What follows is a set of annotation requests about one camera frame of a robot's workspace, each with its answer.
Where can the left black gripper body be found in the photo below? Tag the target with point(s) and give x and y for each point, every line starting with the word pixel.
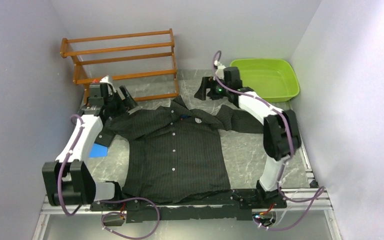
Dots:
pixel 116 105

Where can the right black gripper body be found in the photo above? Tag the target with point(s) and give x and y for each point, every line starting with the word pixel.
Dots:
pixel 221 92

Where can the black pinstriped shirt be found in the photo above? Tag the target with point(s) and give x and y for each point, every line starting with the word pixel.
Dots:
pixel 171 159

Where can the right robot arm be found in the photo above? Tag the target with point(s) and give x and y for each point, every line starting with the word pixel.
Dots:
pixel 281 137

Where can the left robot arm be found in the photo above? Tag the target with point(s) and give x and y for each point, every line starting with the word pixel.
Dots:
pixel 67 180

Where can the orange wooden shoe rack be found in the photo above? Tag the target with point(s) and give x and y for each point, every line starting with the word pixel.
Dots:
pixel 146 60

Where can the green plastic basin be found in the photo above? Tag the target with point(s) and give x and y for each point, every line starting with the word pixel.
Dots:
pixel 273 79

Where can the blue flat mat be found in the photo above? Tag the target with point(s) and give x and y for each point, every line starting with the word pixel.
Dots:
pixel 98 151

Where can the black base beam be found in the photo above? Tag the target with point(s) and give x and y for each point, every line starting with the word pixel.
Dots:
pixel 138 211

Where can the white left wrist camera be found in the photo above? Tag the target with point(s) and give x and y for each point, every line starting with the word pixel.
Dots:
pixel 107 80

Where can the aluminium frame rail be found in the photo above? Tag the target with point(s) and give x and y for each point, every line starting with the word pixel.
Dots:
pixel 311 198

